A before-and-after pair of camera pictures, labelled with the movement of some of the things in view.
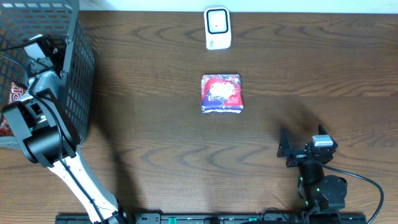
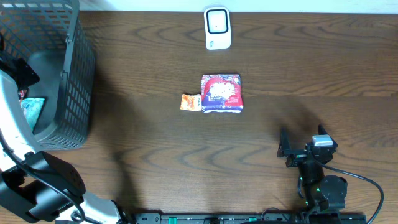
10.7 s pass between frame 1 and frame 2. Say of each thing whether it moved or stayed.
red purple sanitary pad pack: stayed
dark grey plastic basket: stayed
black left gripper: moved
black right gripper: stayed
